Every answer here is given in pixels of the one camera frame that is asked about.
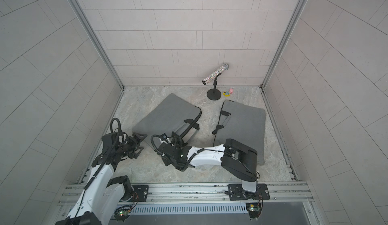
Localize pink yellow toy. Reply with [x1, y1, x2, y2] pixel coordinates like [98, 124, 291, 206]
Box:
[223, 88, 233, 97]

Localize grey laptop bag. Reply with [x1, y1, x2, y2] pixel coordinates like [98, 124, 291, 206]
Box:
[132, 93, 202, 145]
[212, 100, 266, 165]

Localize circuit board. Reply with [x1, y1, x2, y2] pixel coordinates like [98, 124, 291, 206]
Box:
[246, 203, 263, 219]
[113, 205, 133, 222]

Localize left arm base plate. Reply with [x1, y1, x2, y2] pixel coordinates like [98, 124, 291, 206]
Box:
[120, 185, 149, 203]

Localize right circuit board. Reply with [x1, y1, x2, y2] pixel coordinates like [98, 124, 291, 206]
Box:
[246, 203, 263, 219]

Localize black microphone stand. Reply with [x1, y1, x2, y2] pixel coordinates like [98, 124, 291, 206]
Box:
[207, 73, 221, 101]

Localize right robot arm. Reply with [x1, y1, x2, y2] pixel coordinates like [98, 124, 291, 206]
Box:
[152, 138, 259, 193]

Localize aluminium mounting rail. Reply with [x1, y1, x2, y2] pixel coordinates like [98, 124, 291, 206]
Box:
[57, 180, 314, 207]

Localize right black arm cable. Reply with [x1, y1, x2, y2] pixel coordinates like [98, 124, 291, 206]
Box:
[150, 133, 207, 172]

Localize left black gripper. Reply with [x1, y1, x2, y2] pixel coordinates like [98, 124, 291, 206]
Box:
[116, 132, 149, 159]

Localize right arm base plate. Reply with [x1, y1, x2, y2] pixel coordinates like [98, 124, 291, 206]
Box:
[224, 183, 270, 201]

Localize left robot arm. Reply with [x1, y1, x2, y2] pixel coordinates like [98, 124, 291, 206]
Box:
[57, 131, 149, 225]

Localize glitter microphone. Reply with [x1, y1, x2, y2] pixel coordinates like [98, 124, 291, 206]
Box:
[202, 63, 229, 85]

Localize left circuit board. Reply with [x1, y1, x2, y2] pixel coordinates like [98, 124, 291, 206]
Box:
[113, 205, 133, 222]

